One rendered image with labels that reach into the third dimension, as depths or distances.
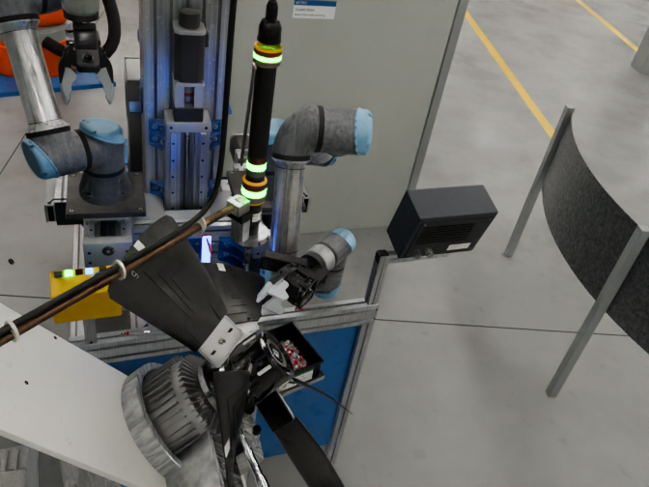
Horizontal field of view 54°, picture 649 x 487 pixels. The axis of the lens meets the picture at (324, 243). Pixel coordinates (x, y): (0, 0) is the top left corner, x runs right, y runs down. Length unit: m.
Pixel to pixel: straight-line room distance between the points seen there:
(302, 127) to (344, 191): 2.05
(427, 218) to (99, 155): 0.93
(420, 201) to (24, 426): 1.16
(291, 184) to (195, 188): 0.61
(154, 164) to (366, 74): 1.44
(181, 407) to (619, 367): 2.66
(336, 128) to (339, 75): 1.65
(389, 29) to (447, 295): 1.40
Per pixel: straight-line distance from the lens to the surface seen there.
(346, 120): 1.57
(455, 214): 1.82
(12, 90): 5.02
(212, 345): 1.27
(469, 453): 2.84
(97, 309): 1.69
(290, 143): 1.56
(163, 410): 1.28
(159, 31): 1.97
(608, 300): 2.84
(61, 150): 1.87
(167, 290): 1.20
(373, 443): 2.74
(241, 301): 1.45
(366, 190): 3.64
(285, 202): 1.60
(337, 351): 2.12
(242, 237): 1.15
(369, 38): 3.19
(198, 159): 2.07
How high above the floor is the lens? 2.18
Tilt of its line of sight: 37 degrees down
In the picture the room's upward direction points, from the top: 11 degrees clockwise
